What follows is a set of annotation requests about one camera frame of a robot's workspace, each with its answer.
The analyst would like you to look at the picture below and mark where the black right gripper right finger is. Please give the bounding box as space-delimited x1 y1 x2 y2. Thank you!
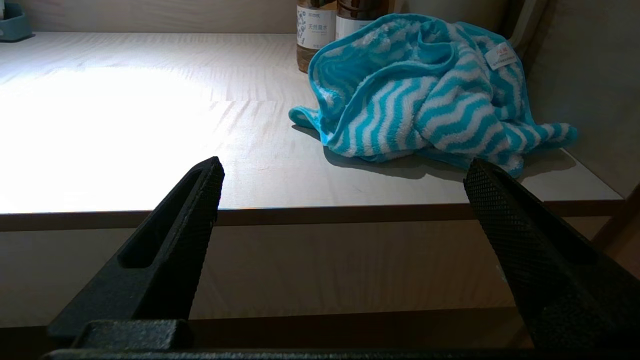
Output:
462 159 640 349

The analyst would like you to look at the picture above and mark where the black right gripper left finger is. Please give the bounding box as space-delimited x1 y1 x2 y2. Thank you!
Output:
47 156 226 349

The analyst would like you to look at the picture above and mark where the blue white striped cloth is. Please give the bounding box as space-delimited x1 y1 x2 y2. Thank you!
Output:
288 13 578 178

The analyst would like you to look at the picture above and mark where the clear bottle yellow tea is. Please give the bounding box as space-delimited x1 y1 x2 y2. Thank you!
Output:
296 0 338 74

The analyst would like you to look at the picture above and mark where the small grey tray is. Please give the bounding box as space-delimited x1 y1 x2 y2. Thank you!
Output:
0 2 35 42

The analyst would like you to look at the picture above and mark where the dark tea bottle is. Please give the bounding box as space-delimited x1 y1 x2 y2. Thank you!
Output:
335 0 392 41

